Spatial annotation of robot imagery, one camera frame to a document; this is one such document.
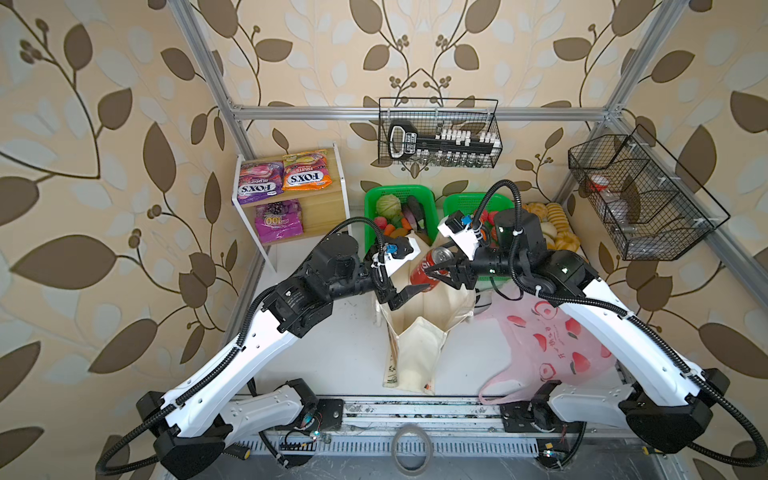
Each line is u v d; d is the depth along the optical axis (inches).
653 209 28.5
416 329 25.2
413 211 44.4
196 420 14.8
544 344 33.2
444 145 32.7
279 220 35.0
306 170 31.7
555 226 42.8
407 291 20.7
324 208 38.9
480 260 21.6
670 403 15.2
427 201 44.6
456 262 21.6
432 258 24.2
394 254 19.0
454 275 21.8
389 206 43.8
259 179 31.3
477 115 35.8
